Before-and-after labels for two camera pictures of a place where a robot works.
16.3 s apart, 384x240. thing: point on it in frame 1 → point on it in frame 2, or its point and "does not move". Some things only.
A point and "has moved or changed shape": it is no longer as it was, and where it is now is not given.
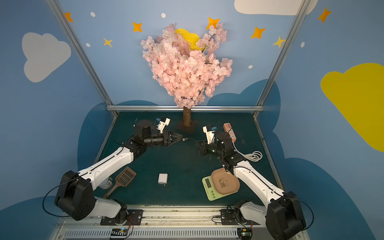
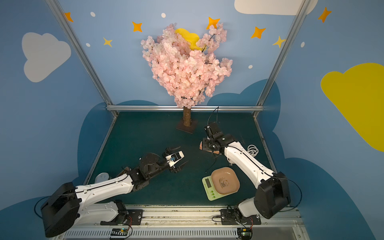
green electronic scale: x=211 y=194 does not move
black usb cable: x=185 y=139 → x=214 y=162
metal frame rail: x=111 y=108 does not move
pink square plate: x=224 y=182 does not move
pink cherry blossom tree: x=187 y=74 does not move
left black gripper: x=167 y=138 → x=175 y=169
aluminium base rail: x=169 y=222 does not move
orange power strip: x=228 y=129 has moved or changed shape
